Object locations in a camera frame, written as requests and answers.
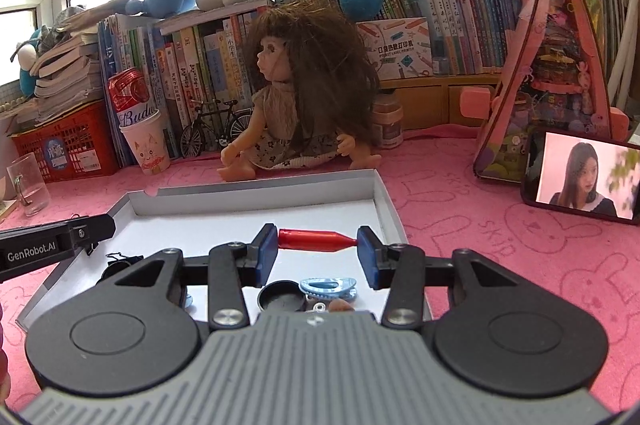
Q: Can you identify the blue white penguin plush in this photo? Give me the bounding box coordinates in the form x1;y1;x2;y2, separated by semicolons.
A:
12;25;48;98

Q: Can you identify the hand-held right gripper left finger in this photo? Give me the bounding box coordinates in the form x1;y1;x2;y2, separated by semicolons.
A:
112;224;278;331

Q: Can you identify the pink rabbit print cloth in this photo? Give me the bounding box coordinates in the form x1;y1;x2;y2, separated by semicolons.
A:
0;125;640;411

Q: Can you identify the black smartphone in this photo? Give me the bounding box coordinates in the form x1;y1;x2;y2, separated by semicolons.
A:
520;127;640;226

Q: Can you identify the gridded cutting mat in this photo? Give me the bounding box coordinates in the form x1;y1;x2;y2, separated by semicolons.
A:
0;80;23;116

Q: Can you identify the white cat print paper cup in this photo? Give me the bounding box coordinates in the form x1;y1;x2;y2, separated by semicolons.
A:
119;109;171;176

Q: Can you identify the row of glossy booklets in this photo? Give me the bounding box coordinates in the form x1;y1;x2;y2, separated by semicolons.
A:
575;0;631;110

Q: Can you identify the black miniature bicycle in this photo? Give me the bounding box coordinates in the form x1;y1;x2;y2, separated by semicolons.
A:
179;99;256;160

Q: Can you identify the white cardboard box tray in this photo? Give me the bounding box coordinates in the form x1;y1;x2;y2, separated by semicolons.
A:
15;169;432;333

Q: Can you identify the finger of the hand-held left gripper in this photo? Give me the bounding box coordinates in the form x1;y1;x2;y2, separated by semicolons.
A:
70;214;117;252

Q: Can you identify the person's left forearm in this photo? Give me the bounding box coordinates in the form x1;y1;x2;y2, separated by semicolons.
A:
0;300;12;411

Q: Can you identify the row of blue spine books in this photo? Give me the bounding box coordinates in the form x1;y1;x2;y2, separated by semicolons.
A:
262;0;538;78

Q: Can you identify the red drink can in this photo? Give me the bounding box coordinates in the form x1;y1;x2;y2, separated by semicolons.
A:
106;67;153;128

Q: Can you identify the white label printer box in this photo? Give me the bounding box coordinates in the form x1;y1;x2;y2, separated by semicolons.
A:
356;17;433;80

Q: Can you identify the long red crayon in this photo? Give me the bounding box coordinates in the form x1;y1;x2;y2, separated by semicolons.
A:
277;228;360;253

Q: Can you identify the large black binder clip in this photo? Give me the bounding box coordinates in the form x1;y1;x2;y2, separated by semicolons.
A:
102;252;146;281

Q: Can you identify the stack of lying books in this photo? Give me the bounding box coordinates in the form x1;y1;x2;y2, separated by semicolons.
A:
30;5;131;123

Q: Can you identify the pink triangular toy house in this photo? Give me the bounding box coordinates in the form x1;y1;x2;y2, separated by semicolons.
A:
459;0;628;183

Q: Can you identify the black round cap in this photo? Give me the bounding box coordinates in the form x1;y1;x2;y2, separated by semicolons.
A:
257;280;307;313

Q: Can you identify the wooden desk organizer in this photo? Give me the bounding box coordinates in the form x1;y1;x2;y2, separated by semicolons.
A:
377;74;503;132

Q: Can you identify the small white jar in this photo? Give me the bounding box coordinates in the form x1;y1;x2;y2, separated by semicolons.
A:
372;94;404;149

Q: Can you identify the large red plastic basket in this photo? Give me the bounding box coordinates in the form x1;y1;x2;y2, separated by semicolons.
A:
10;100;123;184

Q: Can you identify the white pipe frame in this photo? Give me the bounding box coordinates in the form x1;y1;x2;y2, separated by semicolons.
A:
597;0;640;106

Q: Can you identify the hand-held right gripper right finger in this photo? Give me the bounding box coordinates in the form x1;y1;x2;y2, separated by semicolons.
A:
356;226;523;330

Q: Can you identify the row of colourful picture books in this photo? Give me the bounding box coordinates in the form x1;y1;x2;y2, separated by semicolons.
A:
97;7;273;168

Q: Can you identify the clear glass cup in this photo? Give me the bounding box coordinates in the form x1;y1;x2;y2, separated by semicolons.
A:
6;152;51;217

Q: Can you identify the brown haired doll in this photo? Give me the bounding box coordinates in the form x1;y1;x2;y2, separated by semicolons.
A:
217;2;383;182

